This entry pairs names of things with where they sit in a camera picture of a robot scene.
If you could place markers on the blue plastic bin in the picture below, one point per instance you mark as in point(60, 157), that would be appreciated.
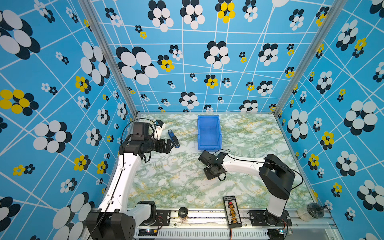
point(209, 133)

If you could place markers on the clear tape roll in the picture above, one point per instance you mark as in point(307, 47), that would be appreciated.
point(311, 212)

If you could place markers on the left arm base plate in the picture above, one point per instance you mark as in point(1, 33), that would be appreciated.
point(162, 218)

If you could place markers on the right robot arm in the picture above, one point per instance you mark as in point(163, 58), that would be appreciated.
point(276, 176)

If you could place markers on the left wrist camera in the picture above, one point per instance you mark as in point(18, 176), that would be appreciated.
point(159, 127)

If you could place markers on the blue black stapler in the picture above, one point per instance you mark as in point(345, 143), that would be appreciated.
point(174, 139)

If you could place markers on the right aluminium frame post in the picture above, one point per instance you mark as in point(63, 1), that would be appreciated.
point(324, 29)

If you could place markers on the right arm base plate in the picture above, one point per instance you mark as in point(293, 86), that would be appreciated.
point(261, 218)

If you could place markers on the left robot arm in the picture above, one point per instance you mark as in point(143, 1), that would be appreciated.
point(112, 220)

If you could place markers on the black round knob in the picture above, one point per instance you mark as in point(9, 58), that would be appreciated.
point(183, 212)

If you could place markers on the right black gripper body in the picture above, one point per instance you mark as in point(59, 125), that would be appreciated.
point(209, 173)

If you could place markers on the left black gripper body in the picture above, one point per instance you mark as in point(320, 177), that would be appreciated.
point(154, 145)

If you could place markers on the aluminium frame post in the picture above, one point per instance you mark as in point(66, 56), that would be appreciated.
point(102, 41)
point(324, 29)

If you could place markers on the aluminium front rail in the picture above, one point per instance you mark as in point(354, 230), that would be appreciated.
point(211, 224)

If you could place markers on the left aluminium frame post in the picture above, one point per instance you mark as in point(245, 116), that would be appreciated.
point(102, 41)

